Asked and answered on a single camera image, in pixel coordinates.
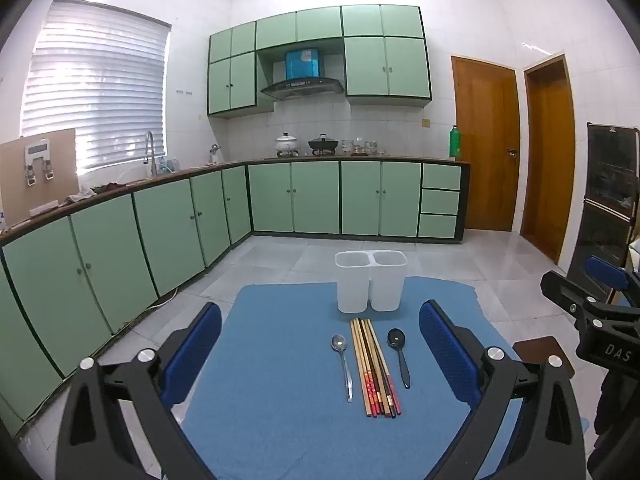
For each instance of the wooden door with wide frame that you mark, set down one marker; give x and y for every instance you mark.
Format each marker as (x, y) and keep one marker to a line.
(547, 160)

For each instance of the blue table mat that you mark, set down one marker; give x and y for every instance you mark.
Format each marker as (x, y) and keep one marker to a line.
(280, 360)

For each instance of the closed wooden door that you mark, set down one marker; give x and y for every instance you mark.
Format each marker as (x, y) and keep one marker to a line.
(485, 145)

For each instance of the white plastic bracket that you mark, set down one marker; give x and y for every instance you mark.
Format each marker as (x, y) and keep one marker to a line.
(39, 152)

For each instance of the green base cabinets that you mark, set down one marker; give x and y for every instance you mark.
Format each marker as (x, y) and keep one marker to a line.
(310, 197)

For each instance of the white twin utensil holder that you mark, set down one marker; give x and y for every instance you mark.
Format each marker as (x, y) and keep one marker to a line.
(370, 285)

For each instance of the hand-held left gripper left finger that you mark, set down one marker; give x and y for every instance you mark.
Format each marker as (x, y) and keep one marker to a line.
(192, 355)

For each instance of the dark red cloth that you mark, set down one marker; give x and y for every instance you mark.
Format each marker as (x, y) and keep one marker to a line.
(112, 187)

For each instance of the brown board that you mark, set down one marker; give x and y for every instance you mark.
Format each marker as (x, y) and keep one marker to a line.
(20, 195)

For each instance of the white window blinds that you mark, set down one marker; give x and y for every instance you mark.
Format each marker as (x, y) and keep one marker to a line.
(95, 85)

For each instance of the chrome sink faucet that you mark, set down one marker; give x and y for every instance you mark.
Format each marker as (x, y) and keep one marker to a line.
(149, 155)

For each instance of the range hood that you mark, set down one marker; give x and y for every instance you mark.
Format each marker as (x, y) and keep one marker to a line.
(302, 87)

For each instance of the dark kitchen countertop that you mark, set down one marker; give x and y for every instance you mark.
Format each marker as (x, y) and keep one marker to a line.
(400, 160)

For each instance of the bundle of chopsticks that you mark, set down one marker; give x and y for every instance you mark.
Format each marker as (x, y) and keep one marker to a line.
(372, 365)

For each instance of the black plastic spoon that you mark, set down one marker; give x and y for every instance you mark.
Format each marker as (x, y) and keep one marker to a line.
(400, 355)

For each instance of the brown stool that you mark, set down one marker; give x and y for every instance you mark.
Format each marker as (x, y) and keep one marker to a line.
(537, 347)

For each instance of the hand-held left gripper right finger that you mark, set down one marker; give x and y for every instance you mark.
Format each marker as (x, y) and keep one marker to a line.
(447, 355)

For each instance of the green cabinet drawer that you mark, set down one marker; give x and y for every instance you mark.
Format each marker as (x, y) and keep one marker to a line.
(441, 176)
(439, 202)
(437, 226)

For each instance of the black glass-door cabinet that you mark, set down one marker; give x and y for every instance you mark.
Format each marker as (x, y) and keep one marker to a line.
(605, 185)

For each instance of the black wok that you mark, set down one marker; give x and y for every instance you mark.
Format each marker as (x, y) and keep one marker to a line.
(322, 145)

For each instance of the silver metal spoon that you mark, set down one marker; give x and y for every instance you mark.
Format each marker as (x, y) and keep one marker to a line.
(345, 365)

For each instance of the green wall cabinets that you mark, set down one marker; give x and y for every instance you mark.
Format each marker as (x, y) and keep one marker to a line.
(385, 65)

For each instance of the person's right hand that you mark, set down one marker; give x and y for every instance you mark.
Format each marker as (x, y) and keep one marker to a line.
(620, 420)

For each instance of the white lidded pot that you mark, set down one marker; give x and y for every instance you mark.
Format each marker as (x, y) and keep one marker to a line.
(287, 145)

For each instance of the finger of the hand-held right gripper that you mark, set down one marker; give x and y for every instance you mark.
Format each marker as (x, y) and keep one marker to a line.
(607, 271)
(565, 290)

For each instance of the glass jar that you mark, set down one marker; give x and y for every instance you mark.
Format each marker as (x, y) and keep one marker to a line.
(371, 147)
(347, 147)

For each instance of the green bottle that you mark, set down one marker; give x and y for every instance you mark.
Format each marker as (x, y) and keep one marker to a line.
(455, 145)

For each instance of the white cloth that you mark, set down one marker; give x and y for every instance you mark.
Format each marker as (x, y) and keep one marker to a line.
(80, 196)

